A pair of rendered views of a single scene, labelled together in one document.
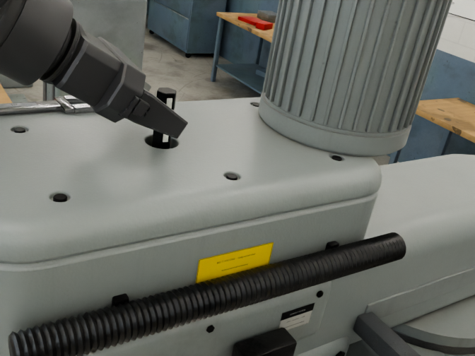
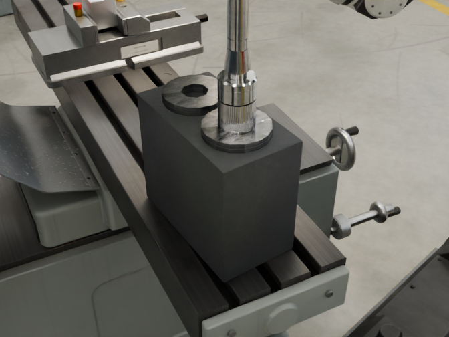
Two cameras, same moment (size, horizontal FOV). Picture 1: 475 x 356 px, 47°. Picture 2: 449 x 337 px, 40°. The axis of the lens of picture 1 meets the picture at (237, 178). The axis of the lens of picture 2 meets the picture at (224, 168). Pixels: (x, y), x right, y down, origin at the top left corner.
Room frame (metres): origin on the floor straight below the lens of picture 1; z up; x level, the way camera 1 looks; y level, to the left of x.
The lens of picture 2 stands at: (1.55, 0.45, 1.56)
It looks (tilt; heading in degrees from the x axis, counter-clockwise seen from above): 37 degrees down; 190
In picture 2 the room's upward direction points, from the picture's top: straight up
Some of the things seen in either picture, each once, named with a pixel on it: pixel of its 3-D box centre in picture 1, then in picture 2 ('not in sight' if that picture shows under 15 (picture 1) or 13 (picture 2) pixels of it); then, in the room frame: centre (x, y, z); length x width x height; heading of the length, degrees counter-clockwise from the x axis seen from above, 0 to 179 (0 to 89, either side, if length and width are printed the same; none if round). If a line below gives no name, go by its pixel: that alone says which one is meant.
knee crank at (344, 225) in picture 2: not in sight; (365, 216); (0.34, 0.60, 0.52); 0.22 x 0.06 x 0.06; 127
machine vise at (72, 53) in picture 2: not in sight; (116, 32); (0.38, 0.01, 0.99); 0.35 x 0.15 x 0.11; 128
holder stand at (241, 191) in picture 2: not in sight; (216, 168); (0.88, 0.32, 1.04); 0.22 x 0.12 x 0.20; 44
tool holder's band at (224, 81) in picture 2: not in sight; (237, 79); (0.91, 0.35, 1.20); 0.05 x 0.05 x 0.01
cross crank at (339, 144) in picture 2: not in sight; (329, 152); (0.24, 0.49, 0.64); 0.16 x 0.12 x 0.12; 127
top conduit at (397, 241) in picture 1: (244, 285); not in sight; (0.44, -0.03, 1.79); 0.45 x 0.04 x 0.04; 127
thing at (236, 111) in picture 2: not in sight; (236, 103); (0.91, 0.35, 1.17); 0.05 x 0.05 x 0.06
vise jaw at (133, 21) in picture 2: not in sight; (126, 15); (0.37, 0.03, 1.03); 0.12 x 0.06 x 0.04; 38
